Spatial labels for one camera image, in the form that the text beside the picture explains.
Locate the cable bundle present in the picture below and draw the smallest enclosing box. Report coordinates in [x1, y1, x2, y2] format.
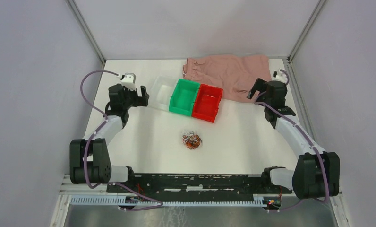
[181, 131, 203, 151]

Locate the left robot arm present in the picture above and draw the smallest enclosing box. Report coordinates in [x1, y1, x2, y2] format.
[69, 84, 150, 186]

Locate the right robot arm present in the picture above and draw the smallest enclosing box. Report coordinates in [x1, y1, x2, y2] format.
[247, 78, 340, 200]

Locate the clear plastic bin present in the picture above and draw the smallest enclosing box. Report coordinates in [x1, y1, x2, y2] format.
[148, 76, 178, 111]

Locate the pink cloth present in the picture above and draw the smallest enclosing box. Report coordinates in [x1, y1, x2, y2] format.
[182, 54, 272, 103]

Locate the green plastic bin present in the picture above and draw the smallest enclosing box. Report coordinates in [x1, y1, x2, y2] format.
[169, 79, 200, 117]

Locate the red plastic bin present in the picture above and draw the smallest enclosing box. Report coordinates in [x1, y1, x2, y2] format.
[191, 84, 223, 123]

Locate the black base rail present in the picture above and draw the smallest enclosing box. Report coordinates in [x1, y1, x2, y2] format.
[124, 173, 292, 202]

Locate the white slotted cable duct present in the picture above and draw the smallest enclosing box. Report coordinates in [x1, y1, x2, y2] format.
[69, 194, 265, 208]

